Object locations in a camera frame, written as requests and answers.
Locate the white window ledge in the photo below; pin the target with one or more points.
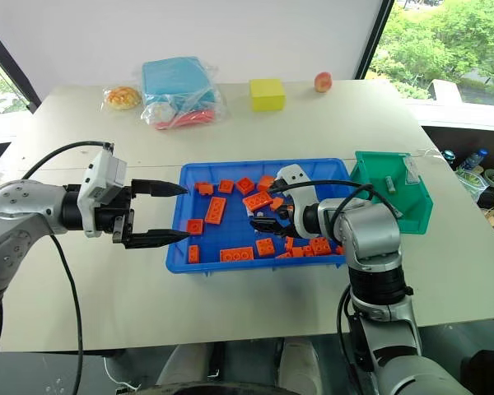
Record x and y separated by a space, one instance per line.
448 111

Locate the peach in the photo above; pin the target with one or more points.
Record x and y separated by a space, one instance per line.
323 82

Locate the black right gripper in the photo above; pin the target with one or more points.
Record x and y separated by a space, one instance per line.
287 218

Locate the plastic water bottle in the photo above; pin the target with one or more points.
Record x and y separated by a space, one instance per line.
474 159

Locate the white rounded robot leg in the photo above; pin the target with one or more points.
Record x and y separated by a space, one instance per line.
300 366
185 366

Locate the wide orange building brick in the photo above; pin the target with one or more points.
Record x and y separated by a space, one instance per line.
257 201

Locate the long orange building brick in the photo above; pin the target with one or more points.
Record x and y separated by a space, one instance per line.
215 210
236 254

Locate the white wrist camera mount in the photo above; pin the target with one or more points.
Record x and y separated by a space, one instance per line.
103 177
298 181

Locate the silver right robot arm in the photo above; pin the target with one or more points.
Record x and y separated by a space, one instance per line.
366 230

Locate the clear bag with greens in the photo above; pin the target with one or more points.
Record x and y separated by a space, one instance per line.
471 183

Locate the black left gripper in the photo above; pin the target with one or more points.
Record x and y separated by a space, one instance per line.
107 218

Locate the blue plastic bin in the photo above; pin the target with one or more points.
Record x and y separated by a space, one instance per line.
230 228

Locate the black box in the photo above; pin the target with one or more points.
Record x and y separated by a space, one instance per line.
487 372

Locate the green battery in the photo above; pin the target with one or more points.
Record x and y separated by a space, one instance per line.
391 185

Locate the small orange building brick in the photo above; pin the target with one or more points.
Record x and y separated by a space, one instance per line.
308 250
277 203
194 254
245 185
265 247
289 243
194 226
284 255
204 188
265 182
226 186
340 249
321 246
297 252

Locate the bread bun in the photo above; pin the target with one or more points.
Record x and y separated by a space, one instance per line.
122 98

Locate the green plastic bin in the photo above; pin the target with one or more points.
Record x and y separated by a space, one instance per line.
378 205

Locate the clear plastic bag with toys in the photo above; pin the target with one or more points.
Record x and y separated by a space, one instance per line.
177 90

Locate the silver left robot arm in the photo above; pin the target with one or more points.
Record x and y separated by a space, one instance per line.
12 222

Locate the clear label on green bin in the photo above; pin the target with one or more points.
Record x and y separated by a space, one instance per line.
411 172

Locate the black window frame post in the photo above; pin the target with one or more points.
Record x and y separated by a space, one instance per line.
374 37
12 66

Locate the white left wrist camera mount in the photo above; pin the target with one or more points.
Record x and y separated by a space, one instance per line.
103 177

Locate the yellow cube block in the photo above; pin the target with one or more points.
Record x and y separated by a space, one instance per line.
267 95

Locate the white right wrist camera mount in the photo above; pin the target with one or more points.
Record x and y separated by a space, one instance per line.
298 181

